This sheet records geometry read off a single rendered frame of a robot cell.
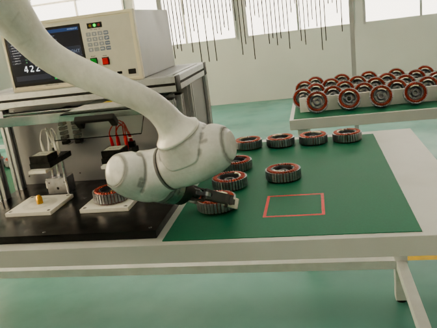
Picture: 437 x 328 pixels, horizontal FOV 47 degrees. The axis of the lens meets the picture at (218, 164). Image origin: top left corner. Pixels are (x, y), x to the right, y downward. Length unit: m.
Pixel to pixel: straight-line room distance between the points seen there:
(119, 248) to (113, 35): 0.64
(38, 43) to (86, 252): 0.55
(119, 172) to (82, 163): 0.77
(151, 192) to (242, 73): 6.81
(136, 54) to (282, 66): 6.31
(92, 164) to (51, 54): 0.84
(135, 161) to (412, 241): 0.63
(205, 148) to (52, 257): 0.56
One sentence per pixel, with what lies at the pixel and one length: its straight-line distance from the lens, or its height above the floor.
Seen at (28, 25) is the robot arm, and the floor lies 1.29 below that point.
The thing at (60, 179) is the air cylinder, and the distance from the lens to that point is 1.73.
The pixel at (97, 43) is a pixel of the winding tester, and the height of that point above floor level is 1.23.
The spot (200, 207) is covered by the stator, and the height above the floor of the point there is 0.77.
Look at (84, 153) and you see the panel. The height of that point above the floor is 0.87.
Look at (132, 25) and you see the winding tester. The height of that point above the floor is 1.27.
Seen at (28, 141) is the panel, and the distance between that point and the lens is 1.90.
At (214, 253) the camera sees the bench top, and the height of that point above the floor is 0.72.
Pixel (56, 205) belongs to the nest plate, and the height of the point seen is 0.78.
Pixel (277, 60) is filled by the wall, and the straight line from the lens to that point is 7.78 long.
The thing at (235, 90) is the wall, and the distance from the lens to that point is 7.90.
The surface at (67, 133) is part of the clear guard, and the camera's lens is 1.37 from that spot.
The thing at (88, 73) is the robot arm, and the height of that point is 1.19.
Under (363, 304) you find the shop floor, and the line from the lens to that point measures 2.35.
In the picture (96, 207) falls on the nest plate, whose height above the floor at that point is 0.78.
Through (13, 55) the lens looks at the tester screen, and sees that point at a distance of 1.72.
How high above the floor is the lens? 1.25
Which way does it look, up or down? 16 degrees down
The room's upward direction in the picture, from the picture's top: 7 degrees counter-clockwise
